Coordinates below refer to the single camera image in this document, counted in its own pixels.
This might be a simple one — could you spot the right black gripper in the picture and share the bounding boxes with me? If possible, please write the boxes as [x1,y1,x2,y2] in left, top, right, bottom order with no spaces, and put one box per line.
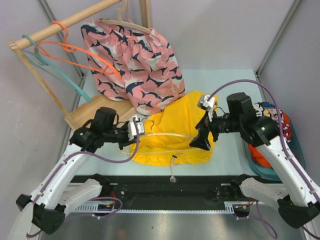
[189,108,242,151]

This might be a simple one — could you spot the yellow hanger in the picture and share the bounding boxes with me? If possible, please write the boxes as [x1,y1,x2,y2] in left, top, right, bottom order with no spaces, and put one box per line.
[119,117,201,157]

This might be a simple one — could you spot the yellow shorts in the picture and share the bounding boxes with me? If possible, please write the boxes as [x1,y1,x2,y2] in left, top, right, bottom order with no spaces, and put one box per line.
[133,90,215,183]

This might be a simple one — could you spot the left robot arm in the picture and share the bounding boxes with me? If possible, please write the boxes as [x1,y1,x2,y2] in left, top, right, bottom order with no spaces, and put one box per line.
[9,107,144,240]

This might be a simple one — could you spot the colourful cartoon print shorts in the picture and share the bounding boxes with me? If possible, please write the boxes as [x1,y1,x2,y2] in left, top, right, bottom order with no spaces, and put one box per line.
[253,101,292,143]

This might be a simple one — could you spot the pink shark print shorts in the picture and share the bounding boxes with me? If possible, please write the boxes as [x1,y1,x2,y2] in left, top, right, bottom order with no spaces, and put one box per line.
[80,18,186,116]

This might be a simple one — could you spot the teal hanger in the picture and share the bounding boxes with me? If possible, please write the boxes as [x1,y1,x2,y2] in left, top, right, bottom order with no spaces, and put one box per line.
[22,34,92,103]

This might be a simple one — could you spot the orange hanger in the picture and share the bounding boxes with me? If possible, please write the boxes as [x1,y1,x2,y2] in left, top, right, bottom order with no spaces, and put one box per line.
[33,20,121,79]

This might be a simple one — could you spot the beige hanger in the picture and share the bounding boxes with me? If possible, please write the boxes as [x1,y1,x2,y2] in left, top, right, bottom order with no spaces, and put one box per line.
[100,0,152,34]

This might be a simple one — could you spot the wooden clothes rack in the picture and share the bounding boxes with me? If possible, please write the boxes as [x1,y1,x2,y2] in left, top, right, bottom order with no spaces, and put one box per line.
[6,0,137,130]

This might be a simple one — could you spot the teal laundry basket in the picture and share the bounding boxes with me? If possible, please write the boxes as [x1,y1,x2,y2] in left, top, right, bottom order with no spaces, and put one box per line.
[246,121,306,181]

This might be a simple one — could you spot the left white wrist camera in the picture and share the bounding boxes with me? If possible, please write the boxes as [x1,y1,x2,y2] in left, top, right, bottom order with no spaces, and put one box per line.
[127,115,145,140]

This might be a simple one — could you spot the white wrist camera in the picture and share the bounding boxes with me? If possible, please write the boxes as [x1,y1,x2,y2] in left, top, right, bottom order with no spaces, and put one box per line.
[197,95,216,122]
[127,115,145,140]

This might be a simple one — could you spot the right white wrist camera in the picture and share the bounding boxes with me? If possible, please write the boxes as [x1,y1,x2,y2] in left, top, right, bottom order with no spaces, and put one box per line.
[197,95,216,122]

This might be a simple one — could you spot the white slotted cable duct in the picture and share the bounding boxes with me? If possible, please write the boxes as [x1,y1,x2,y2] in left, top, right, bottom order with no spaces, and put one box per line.
[73,200,251,214]

